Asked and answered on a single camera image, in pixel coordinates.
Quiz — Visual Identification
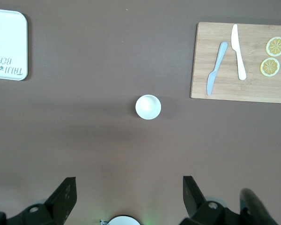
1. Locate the white plastic knife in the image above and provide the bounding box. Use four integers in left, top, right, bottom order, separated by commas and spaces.
231, 24, 247, 81

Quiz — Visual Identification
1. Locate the white IKEA cup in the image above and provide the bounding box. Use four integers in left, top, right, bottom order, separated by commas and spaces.
135, 94, 162, 120

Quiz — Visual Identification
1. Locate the cream bear print tray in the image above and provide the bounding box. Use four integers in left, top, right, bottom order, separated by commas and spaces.
0, 8, 29, 82

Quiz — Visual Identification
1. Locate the bamboo cutting board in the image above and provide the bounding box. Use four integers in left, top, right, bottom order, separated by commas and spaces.
190, 22, 281, 104

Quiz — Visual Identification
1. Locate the yellow lemon slice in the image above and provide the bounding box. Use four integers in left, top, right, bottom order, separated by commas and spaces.
266, 36, 281, 57
259, 57, 281, 77

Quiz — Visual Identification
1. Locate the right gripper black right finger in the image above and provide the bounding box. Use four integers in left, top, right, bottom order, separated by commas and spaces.
179, 175, 240, 225

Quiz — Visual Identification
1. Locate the grey plastic knife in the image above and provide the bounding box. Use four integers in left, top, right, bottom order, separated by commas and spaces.
207, 41, 229, 96

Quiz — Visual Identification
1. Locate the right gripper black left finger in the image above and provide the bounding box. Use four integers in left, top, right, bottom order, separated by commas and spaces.
14, 176, 78, 225

